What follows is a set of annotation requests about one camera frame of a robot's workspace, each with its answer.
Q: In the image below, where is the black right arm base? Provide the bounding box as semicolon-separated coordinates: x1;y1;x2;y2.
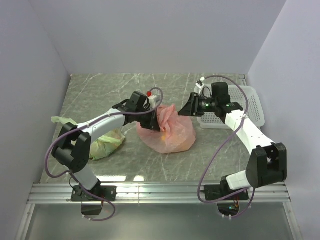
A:
200;184;249;201

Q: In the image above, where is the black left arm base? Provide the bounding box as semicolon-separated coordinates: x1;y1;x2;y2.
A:
70;185;117;202

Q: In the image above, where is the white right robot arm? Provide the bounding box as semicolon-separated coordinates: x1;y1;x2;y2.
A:
178;80;288;203

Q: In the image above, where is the tied green plastic bag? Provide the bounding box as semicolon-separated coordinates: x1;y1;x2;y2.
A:
50;115;126;161

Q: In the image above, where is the pink plastic bag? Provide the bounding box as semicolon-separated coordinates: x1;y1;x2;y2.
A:
136;104;196;154

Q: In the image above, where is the aluminium front rail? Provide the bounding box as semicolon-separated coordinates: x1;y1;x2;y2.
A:
27;181;291;205

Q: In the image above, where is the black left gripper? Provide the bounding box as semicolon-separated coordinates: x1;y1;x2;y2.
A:
136;107;161;132

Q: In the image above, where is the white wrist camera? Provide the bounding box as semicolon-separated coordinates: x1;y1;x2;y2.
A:
146;91;161;109
194;77;205;95

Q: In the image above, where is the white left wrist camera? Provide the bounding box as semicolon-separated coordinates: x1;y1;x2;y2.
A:
146;91;161;109

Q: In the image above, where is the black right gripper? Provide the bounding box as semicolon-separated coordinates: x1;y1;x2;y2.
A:
177;93;218;118

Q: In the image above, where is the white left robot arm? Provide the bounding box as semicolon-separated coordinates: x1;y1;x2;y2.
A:
46;91;164;201

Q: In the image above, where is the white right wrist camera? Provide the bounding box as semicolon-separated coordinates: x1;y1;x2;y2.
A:
194;77;205;95

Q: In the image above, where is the white perforated plastic basket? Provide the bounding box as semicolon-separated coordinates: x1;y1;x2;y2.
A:
197;84;266;130

